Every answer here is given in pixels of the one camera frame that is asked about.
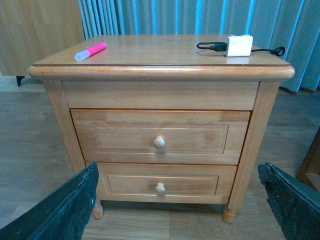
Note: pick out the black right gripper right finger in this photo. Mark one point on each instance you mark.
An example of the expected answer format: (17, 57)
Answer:
(295, 205)

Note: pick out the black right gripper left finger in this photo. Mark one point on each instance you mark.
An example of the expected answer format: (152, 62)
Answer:
(62, 215)

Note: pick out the wooden drawer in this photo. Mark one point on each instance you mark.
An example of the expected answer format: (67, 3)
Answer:
(165, 183)
(161, 136)

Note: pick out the pink marker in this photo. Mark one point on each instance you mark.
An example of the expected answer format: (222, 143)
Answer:
(86, 53)

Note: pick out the wooden furniture at right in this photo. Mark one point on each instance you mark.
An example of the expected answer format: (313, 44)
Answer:
(309, 172)

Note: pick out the wooden nightstand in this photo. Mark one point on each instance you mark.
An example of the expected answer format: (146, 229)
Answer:
(164, 73)

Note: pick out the white charger adapter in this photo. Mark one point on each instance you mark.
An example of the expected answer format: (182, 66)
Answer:
(238, 46)

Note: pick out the grey pleated curtain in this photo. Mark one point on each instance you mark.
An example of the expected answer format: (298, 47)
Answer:
(293, 24)

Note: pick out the large wooden cabinet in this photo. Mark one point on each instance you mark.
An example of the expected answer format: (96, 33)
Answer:
(31, 30)

